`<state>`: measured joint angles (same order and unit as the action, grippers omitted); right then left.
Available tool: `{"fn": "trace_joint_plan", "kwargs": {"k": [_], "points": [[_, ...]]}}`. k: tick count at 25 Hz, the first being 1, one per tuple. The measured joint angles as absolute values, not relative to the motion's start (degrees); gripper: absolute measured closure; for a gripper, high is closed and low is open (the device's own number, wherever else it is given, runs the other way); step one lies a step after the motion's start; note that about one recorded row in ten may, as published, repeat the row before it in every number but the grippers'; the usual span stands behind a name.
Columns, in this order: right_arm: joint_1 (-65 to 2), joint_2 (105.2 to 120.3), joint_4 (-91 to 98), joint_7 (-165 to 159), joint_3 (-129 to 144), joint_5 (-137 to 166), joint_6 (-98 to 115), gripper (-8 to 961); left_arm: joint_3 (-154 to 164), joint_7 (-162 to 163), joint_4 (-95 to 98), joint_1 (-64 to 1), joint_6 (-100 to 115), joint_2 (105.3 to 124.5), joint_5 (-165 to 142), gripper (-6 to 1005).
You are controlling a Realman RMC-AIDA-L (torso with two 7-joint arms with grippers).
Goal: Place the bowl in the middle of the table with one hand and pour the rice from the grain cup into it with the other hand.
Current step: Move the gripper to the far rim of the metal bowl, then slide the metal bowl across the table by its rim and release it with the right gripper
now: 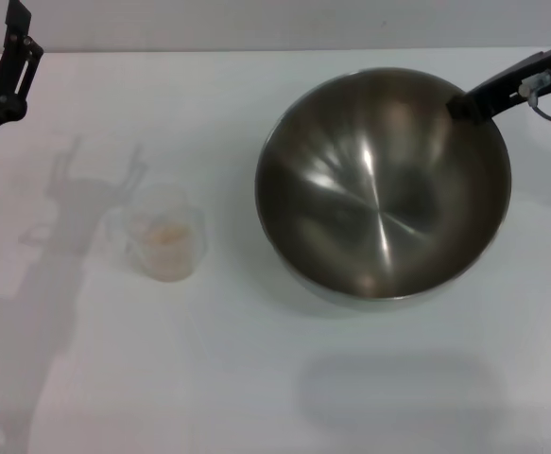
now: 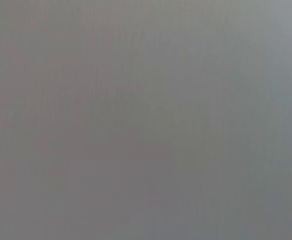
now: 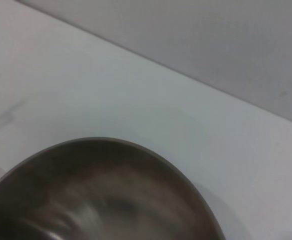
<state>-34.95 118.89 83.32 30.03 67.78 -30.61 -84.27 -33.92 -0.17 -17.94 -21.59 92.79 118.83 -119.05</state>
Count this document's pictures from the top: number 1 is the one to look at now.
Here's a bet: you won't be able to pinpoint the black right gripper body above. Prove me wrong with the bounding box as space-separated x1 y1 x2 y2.
480 44 551 113

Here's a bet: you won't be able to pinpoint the stainless steel mixing bowl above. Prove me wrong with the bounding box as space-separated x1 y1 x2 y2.
254 67 513 313

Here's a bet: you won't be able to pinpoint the clear plastic measuring cup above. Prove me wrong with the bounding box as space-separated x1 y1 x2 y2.
106 182 208 284

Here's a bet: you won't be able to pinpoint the white rice grains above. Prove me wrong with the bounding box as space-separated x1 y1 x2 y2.
143 223 195 281

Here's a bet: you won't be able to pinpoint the grey cable with metal plug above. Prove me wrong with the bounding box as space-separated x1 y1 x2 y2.
518 69 551 126

